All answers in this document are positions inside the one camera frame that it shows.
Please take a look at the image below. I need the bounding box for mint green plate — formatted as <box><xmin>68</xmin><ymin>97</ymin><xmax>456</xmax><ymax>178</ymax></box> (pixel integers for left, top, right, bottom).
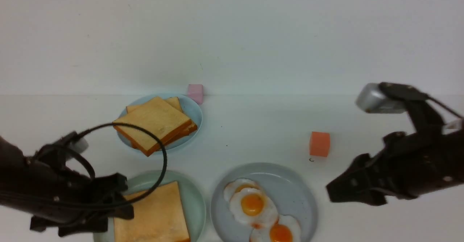
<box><xmin>93</xmin><ymin>171</ymin><xmax>207</xmax><ymax>242</ymax></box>

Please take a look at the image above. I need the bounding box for orange foam cube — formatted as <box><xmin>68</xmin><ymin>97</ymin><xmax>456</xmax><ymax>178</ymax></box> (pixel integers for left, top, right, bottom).
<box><xmin>309</xmin><ymin>131</ymin><xmax>331</xmax><ymax>157</ymax></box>

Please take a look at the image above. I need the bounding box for fried egg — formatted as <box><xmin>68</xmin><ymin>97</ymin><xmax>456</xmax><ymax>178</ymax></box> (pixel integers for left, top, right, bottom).
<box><xmin>249</xmin><ymin>215</ymin><xmax>302</xmax><ymax>242</ymax></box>
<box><xmin>223</xmin><ymin>178</ymin><xmax>261</xmax><ymax>202</ymax></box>
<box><xmin>229</xmin><ymin>188</ymin><xmax>279</xmax><ymax>229</ymax></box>

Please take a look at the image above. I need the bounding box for grey egg plate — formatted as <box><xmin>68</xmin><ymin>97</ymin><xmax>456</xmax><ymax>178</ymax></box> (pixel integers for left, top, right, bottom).
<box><xmin>210</xmin><ymin>163</ymin><xmax>318</xmax><ymax>242</ymax></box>

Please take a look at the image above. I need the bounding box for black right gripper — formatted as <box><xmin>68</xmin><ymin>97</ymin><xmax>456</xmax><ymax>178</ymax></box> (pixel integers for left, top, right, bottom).
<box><xmin>326</xmin><ymin>83</ymin><xmax>463</xmax><ymax>206</ymax></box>

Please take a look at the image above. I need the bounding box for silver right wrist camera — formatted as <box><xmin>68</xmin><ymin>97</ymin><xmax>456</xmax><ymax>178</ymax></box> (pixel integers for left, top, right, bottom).
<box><xmin>355</xmin><ymin>83</ymin><xmax>406</xmax><ymax>114</ymax></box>

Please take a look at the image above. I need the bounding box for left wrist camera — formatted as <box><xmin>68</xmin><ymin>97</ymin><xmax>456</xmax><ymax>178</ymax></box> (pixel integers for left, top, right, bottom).
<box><xmin>66</xmin><ymin>138</ymin><xmax>88</xmax><ymax>154</ymax></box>

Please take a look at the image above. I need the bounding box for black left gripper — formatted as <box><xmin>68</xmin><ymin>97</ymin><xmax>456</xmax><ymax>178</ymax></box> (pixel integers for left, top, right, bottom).
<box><xmin>1</xmin><ymin>132</ymin><xmax>134</xmax><ymax>237</ymax></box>

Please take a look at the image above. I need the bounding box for light blue bread plate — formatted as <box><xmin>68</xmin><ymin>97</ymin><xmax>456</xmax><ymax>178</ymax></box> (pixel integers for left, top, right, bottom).
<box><xmin>129</xmin><ymin>93</ymin><xmax>203</xmax><ymax>153</ymax></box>

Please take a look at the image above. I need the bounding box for toast slice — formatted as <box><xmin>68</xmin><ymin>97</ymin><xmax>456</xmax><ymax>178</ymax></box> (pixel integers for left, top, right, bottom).
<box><xmin>126</xmin><ymin>97</ymin><xmax>198</xmax><ymax>145</ymax></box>
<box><xmin>113</xmin><ymin>96</ymin><xmax>194</xmax><ymax>157</ymax></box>
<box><xmin>114</xmin><ymin>181</ymin><xmax>191</xmax><ymax>242</ymax></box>

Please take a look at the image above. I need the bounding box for pink foam cube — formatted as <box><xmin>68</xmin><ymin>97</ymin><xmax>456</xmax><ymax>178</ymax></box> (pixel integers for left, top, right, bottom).
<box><xmin>187</xmin><ymin>84</ymin><xmax>204</xmax><ymax>105</ymax></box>

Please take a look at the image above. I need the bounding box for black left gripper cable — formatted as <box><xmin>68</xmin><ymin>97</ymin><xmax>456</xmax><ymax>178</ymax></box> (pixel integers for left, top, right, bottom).
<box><xmin>34</xmin><ymin>122</ymin><xmax>168</xmax><ymax>210</ymax></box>

